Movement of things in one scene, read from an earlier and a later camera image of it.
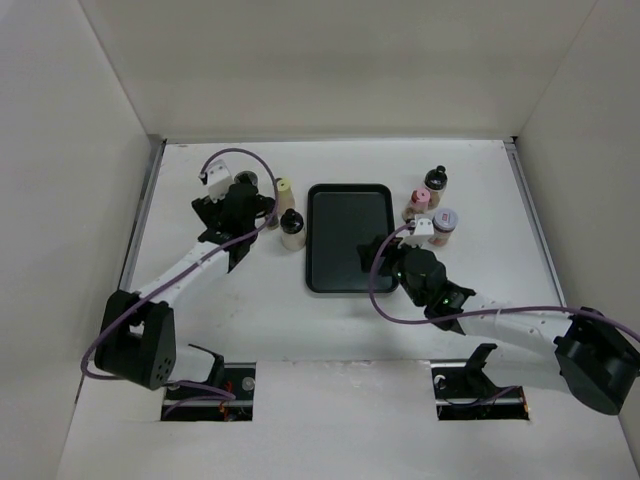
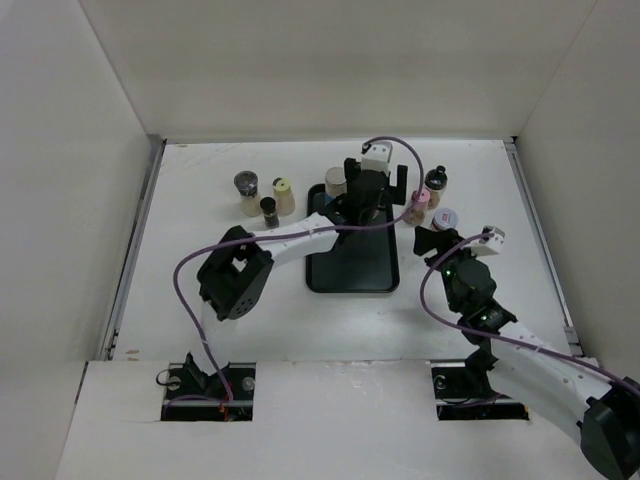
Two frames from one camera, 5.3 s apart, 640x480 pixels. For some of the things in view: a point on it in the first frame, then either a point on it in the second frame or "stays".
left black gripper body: x=210 y=211 → x=385 y=200
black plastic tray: x=339 y=218 stays
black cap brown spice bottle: x=436 y=181 stays
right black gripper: x=391 y=252 → x=426 y=239
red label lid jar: x=444 y=222 stays
